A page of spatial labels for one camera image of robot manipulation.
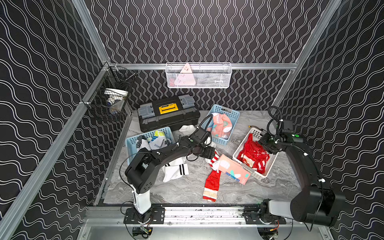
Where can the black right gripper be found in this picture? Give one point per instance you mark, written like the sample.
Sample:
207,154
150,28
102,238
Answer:
263,141

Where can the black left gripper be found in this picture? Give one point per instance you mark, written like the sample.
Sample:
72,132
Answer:
208,151

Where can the red christmas sock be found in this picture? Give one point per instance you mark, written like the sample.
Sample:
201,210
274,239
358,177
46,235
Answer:
253,155

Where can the plain white sock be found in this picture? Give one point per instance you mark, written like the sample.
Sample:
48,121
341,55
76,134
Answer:
187,130

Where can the pink sock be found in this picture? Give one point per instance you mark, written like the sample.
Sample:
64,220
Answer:
232,169
221,126

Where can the red white striped sock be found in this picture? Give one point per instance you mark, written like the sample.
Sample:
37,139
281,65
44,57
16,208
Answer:
212,184

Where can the white neon yellow sock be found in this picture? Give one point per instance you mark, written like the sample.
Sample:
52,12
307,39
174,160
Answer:
157,141

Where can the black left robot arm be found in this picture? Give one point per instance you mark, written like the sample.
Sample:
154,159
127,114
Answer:
143,170

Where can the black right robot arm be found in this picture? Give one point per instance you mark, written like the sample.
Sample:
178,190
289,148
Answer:
318,202

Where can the white perforated basket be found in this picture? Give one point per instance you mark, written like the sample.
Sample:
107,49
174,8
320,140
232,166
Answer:
257,135

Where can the light blue right basket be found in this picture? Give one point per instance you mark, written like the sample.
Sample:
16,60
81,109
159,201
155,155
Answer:
232,114

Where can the light blue basket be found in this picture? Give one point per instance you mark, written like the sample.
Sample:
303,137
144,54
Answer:
232,114
131,142

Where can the light blue left basket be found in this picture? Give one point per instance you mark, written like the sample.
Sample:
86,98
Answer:
131,142

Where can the black plastic toolbox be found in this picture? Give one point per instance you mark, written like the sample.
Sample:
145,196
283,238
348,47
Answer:
173,112

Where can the pink triangle card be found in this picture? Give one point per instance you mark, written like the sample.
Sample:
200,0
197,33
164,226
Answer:
185,77

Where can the clear wall-mounted bin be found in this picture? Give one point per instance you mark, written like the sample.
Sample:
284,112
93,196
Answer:
208,75

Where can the black wire wall basket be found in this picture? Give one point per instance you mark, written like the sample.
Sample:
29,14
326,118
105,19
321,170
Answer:
109,103

